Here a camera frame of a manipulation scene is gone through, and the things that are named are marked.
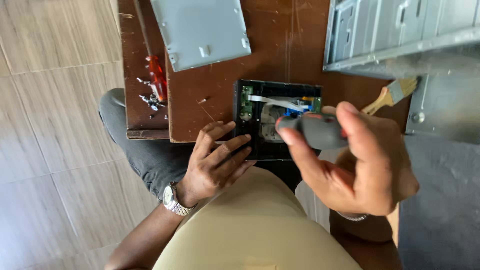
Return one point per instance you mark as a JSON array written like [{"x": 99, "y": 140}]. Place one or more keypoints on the grey metal computer case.
[{"x": 393, "y": 30}]

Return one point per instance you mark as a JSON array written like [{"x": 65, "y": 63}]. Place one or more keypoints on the single loose screw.
[{"x": 203, "y": 100}]

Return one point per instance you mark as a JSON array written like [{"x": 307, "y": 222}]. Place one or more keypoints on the black optical drive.
[{"x": 272, "y": 88}]

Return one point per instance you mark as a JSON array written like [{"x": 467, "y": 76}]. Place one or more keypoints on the grey metal drive cover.
[{"x": 200, "y": 30}]

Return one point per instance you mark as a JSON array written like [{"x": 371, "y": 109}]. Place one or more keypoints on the silver metal wristwatch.
[{"x": 171, "y": 200}]

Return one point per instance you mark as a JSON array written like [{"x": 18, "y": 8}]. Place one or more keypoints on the person's beige shirt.
[{"x": 255, "y": 228}]

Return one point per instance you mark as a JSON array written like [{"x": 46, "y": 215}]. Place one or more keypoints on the light grey metal panel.
[{"x": 450, "y": 108}]

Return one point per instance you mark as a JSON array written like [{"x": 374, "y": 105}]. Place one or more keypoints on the dark grey metal panel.
[{"x": 442, "y": 210}]

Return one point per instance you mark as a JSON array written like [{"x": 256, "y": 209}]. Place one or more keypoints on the person's right hand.
[{"x": 367, "y": 180}]

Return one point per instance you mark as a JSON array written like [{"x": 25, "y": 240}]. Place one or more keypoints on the person's left hand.
[{"x": 204, "y": 170}]

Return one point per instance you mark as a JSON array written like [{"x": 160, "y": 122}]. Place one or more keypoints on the pile of small silver screws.
[{"x": 152, "y": 100}]

